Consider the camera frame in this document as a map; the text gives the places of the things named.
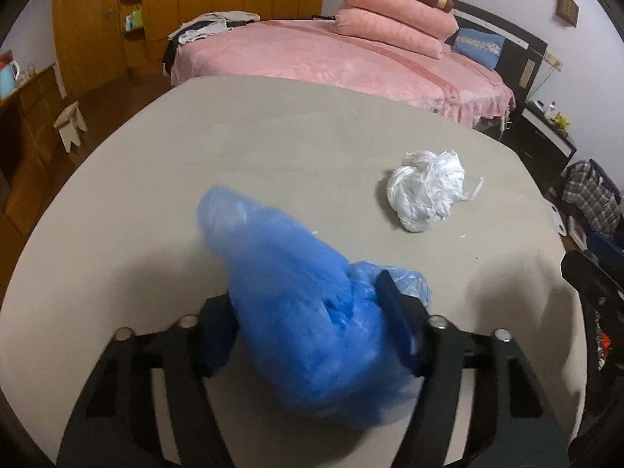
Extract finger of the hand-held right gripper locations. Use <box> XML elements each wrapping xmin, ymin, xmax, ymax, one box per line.
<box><xmin>586</xmin><ymin>231</ymin><xmax>624</xmax><ymax>266</ymax></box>
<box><xmin>560</xmin><ymin>250</ymin><xmax>624</xmax><ymax>313</ymax></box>

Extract blue plastic bag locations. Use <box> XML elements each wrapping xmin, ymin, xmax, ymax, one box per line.
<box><xmin>196</xmin><ymin>184</ymin><xmax>432</xmax><ymax>431</ymax></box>

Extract light blue kettle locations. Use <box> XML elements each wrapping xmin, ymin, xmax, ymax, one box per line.
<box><xmin>0</xmin><ymin>61</ymin><xmax>21</xmax><ymax>99</ymax></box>

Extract blue pillow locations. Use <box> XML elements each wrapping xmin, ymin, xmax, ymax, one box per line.
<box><xmin>452</xmin><ymin>28</ymin><xmax>505</xmax><ymax>70</ymax></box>

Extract white bathroom scale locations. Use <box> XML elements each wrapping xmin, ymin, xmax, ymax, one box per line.
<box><xmin>543</xmin><ymin>197</ymin><xmax>569</xmax><ymax>237</ymax></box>

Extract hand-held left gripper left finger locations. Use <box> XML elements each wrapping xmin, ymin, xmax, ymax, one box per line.
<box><xmin>56</xmin><ymin>292</ymin><xmax>242</xmax><ymax>468</ymax></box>

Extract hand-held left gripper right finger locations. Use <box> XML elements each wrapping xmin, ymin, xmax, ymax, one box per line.
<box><xmin>374</xmin><ymin>269</ymin><xmax>571</xmax><ymax>468</ymax></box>

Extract plaid clothes pile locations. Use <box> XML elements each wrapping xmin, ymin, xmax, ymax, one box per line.
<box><xmin>562</xmin><ymin>158</ymin><xmax>624</xmax><ymax>239</ymax></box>

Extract pile of clothes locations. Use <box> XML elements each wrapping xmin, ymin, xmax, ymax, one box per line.
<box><xmin>162</xmin><ymin>10</ymin><xmax>261</xmax><ymax>71</ymax></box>

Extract bed with pink bedspread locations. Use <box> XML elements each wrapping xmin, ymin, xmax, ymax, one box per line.
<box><xmin>163</xmin><ymin>0</ymin><xmax>549</xmax><ymax>130</ymax></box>

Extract wooden desk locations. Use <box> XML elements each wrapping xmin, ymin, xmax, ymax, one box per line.
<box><xmin>0</xmin><ymin>66</ymin><xmax>69</xmax><ymax>274</ymax></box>

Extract wooden wardrobe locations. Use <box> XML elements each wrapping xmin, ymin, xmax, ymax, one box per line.
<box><xmin>51</xmin><ymin>0</ymin><xmax>328</xmax><ymax>96</ymax></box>

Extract white plastic bag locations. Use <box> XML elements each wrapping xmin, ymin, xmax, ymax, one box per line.
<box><xmin>386</xmin><ymin>149</ymin><xmax>485</xmax><ymax>233</ymax></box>

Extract small white stool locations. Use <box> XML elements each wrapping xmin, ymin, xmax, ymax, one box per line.
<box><xmin>53</xmin><ymin>101</ymin><xmax>89</xmax><ymax>153</ymax></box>

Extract wooden wall lamp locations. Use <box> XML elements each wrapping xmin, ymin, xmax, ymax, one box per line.
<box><xmin>557</xmin><ymin>0</ymin><xmax>580</xmax><ymax>27</ymax></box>

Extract dark nightstand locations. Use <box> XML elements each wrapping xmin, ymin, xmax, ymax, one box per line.
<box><xmin>502</xmin><ymin>100</ymin><xmax>578</xmax><ymax>181</ymax></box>

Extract black trash bag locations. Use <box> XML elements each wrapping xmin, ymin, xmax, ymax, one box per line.
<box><xmin>570</xmin><ymin>302</ymin><xmax>624</xmax><ymax>430</ymax></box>

